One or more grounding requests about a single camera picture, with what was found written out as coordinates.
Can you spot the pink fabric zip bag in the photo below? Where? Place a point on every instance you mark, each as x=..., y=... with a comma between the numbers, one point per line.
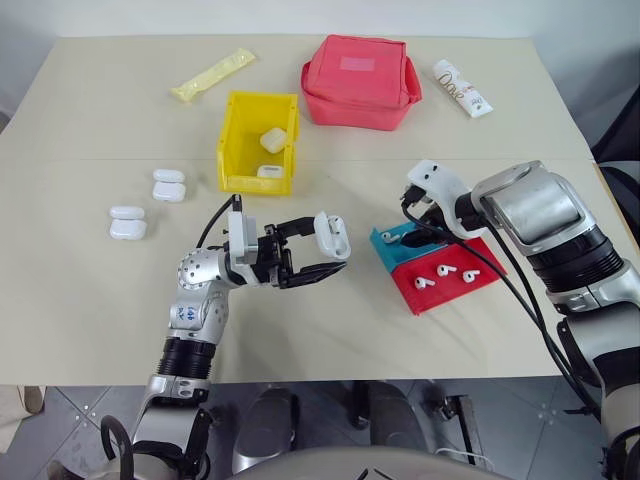
x=360, y=75

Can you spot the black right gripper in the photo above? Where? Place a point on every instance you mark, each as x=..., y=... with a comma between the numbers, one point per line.
x=441, y=223

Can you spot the white earbud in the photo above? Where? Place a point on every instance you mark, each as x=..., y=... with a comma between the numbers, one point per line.
x=387, y=237
x=337, y=225
x=421, y=284
x=469, y=276
x=444, y=271

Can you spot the black chair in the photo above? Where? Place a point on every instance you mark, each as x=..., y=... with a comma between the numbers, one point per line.
x=622, y=140

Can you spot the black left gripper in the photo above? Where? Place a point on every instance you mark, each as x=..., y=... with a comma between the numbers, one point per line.
x=272, y=260

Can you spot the yellow plastic packet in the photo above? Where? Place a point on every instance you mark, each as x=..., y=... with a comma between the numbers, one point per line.
x=210, y=77

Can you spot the white Dove tube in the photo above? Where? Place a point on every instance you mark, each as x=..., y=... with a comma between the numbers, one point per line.
x=462, y=90

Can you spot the rusty metal frame bracket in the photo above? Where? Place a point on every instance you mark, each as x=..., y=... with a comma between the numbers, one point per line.
x=462, y=425

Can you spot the teal plastic tray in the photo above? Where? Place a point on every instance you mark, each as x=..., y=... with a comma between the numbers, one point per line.
x=387, y=255

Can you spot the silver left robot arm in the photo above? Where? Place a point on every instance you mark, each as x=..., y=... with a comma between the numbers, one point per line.
x=195, y=310

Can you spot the red plastic tray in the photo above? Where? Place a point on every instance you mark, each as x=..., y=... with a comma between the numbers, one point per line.
x=440, y=300

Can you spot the yellow plastic bin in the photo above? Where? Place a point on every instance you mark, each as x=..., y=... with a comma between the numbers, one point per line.
x=257, y=186

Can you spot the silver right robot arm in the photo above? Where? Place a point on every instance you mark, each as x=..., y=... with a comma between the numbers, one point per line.
x=550, y=215

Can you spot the beige object under table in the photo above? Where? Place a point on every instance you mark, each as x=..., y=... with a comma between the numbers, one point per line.
x=31, y=400

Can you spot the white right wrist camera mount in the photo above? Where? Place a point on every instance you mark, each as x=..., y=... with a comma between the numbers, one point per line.
x=440, y=182

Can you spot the dark grey rounded shape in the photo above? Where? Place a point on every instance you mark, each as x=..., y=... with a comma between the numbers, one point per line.
x=267, y=425

